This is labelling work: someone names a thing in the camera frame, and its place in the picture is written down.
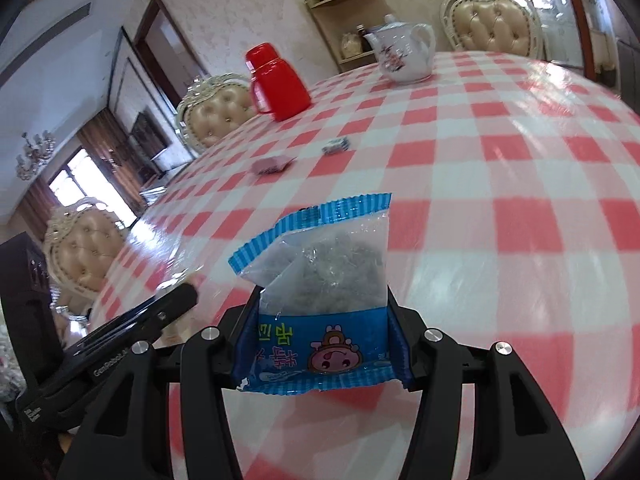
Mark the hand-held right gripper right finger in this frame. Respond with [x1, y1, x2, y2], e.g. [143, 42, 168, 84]
[385, 287, 586, 480]

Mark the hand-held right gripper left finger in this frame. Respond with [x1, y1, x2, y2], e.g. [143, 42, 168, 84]
[65, 285, 261, 480]

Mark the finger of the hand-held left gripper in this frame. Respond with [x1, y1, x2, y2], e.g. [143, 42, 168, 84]
[64, 282, 199, 356]

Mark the blue-edged clear snack packet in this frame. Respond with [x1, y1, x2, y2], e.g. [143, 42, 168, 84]
[228, 191, 408, 396]

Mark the small blue white snack packet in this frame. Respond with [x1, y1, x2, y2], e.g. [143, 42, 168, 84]
[321, 136, 352, 157]

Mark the beige tufted ornate chair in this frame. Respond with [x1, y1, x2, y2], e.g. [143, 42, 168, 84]
[175, 74, 257, 154]
[440, 0, 546, 59]
[44, 199, 127, 307]

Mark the red white checked tablecloth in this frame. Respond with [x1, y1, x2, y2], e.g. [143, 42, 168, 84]
[90, 50, 640, 480]

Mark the crystal chandelier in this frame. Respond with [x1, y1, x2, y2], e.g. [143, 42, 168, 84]
[14, 131, 57, 182]

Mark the brown curtain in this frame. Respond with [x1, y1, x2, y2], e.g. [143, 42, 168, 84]
[75, 107, 151, 208]

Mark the flat screen television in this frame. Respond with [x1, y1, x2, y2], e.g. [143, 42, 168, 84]
[131, 110, 169, 163]

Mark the pink snack packet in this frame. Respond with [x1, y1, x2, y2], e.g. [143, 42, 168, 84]
[251, 156, 297, 174]

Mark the red thermos jug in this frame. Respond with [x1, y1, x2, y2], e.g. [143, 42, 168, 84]
[245, 42, 312, 122]

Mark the white floral teapot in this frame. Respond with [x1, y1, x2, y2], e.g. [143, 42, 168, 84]
[363, 14, 437, 85]

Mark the clear bag of beige food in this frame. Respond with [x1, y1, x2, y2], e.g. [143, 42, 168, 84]
[341, 32, 364, 59]

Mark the wood framed glass door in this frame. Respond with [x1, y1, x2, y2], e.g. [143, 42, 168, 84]
[470, 0, 611, 68]

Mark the brown wooden door frame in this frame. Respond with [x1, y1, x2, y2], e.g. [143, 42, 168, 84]
[134, 0, 211, 106]

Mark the wooden wall shelf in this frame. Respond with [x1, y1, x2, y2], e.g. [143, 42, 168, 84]
[305, 0, 396, 73]

